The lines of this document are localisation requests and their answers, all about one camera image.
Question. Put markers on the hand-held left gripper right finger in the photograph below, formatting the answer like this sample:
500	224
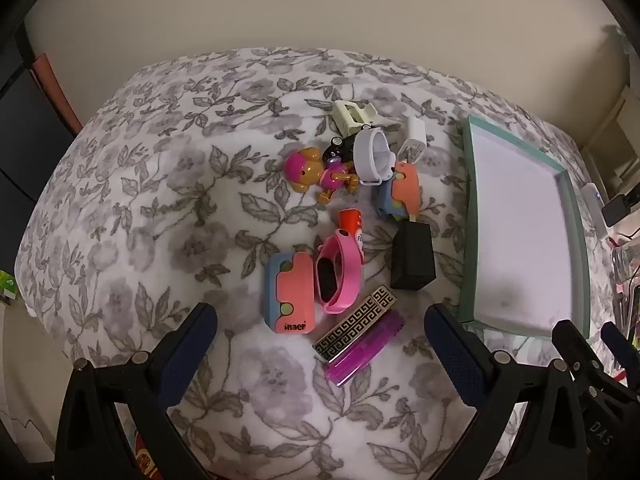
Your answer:
455	355

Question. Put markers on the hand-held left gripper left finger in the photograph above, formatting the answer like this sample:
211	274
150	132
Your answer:
192	345

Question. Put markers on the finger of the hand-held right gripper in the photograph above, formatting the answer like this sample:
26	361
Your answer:
575	350
620	347

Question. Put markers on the purple translucent lighter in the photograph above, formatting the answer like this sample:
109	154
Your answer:
365	355

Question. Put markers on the gold patterned metal case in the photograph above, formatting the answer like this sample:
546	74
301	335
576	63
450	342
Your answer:
355	322

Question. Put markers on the pink and blue case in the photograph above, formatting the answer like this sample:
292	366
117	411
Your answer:
292	290

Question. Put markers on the teal rimmed white tray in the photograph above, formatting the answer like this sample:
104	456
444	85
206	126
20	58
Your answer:
520	220

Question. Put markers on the pink watch band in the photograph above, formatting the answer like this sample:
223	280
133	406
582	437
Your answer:
345	260

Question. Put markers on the orange blue car toy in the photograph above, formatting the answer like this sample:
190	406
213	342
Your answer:
405	192

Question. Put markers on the orange small bottle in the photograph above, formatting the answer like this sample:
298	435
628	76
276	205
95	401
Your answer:
349	220

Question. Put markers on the pink and brown dog toy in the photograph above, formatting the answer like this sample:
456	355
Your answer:
305	170

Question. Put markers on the white charger plug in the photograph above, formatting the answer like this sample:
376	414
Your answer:
414	135

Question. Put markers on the black toy car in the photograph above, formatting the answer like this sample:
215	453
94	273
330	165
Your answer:
336	149

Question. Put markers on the cream hair claw clip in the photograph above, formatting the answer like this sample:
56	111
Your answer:
347	112

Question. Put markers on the clear plastic bag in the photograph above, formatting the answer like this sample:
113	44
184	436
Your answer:
625	260

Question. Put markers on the black charger block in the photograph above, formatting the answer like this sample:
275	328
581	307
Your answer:
411	255

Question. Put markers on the red printed packet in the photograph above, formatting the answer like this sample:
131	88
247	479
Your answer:
145	460

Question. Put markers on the black power adapter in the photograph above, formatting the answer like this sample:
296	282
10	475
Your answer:
617	210

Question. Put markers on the white power bank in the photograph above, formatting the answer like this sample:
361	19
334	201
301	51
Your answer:
595	207

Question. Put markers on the grey floral blanket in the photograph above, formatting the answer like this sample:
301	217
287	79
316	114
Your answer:
150	185

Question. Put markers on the green packet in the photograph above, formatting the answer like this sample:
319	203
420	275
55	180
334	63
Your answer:
7	287

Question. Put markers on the white watch band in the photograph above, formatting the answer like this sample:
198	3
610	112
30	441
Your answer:
367	152

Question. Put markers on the white wooden shelf unit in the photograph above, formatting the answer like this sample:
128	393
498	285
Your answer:
615	125

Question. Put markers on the black furniture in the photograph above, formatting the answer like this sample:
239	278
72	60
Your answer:
25	135

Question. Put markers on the red-brown board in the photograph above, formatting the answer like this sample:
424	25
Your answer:
55	90

